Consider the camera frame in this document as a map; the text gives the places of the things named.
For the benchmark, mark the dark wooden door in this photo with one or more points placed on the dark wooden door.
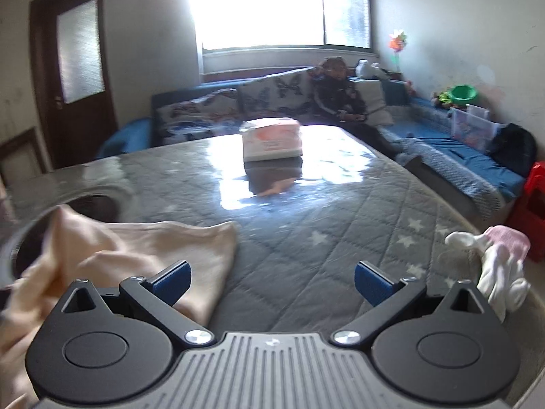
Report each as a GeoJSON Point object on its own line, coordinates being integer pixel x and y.
{"type": "Point", "coordinates": [42, 93]}

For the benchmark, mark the window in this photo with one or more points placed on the window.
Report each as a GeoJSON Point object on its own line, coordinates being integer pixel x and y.
{"type": "Point", "coordinates": [340, 17]}

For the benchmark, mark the blue corner sofa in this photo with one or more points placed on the blue corner sofa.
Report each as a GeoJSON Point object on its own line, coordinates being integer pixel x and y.
{"type": "Point", "coordinates": [447, 149]}

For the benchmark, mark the built-in round hotpot cooker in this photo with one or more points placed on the built-in round hotpot cooker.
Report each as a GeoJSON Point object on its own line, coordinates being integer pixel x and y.
{"type": "Point", "coordinates": [102, 204]}

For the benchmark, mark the clear plastic storage box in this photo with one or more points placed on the clear plastic storage box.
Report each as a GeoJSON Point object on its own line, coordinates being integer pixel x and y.
{"type": "Point", "coordinates": [472, 130]}

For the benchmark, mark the white small garment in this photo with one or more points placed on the white small garment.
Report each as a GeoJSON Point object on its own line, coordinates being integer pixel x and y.
{"type": "Point", "coordinates": [502, 281]}

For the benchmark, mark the pink small garment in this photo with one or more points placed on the pink small garment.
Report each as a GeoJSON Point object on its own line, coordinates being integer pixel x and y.
{"type": "Point", "coordinates": [509, 240]}

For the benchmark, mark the cream long-sleeve top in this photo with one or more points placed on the cream long-sleeve top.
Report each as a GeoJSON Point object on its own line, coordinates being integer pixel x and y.
{"type": "Point", "coordinates": [127, 255]}

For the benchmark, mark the white sofa cushion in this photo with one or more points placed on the white sofa cushion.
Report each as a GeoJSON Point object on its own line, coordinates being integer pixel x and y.
{"type": "Point", "coordinates": [374, 98]}

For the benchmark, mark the butterfly print sofa cushion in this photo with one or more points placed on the butterfly print sofa cushion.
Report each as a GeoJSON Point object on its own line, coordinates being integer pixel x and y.
{"type": "Point", "coordinates": [276, 93]}
{"type": "Point", "coordinates": [196, 115]}

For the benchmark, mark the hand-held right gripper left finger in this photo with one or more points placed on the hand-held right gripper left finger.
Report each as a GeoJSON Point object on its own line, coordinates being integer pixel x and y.
{"type": "Point", "coordinates": [172, 283]}

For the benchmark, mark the pink and white tissue pack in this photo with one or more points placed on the pink and white tissue pack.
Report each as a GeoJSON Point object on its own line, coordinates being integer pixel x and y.
{"type": "Point", "coordinates": [272, 142]}

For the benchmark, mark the green plastic basin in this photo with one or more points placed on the green plastic basin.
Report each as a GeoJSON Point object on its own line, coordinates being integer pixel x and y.
{"type": "Point", "coordinates": [464, 93]}

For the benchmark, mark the colourful pinwheel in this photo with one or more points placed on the colourful pinwheel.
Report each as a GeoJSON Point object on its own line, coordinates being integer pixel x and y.
{"type": "Point", "coordinates": [397, 42]}

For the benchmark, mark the black bag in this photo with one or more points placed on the black bag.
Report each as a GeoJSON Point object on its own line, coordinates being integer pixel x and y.
{"type": "Point", "coordinates": [513, 149]}

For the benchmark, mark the white plush toy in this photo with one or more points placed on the white plush toy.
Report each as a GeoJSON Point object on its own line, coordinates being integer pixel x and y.
{"type": "Point", "coordinates": [368, 68]}

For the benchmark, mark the green toy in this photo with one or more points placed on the green toy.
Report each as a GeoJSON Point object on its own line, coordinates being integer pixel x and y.
{"type": "Point", "coordinates": [443, 100]}

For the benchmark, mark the red plastic stool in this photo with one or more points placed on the red plastic stool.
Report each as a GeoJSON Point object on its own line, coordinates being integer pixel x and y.
{"type": "Point", "coordinates": [532, 221]}

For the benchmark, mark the grey knitted sofa throw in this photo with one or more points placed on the grey knitted sofa throw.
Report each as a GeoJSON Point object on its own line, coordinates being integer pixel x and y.
{"type": "Point", "coordinates": [451, 166]}

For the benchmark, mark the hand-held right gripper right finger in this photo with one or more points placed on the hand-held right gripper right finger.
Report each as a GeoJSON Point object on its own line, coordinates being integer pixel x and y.
{"type": "Point", "coordinates": [372, 283]}

